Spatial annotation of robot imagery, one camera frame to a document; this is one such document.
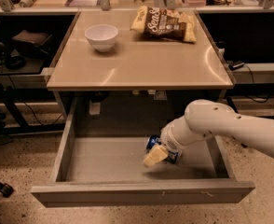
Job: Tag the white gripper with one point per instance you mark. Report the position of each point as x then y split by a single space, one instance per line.
169 139

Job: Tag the blue pepsi can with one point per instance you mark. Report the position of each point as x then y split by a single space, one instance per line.
156 152

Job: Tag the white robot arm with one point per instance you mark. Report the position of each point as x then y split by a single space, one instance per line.
205 119

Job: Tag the open grey drawer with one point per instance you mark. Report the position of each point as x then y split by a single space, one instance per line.
100 161

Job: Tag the beige counter cabinet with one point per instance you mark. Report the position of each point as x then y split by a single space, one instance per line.
136 63

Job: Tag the black power adapter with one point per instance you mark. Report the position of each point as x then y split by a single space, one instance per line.
235 65

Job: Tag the white ceramic bowl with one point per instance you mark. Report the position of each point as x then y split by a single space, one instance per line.
101 37

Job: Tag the brown chip bag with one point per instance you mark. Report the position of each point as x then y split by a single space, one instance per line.
165 23

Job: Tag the black caster wheel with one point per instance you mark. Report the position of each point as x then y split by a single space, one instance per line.
6 190

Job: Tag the black office chair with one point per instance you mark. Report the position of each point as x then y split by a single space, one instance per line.
25 53

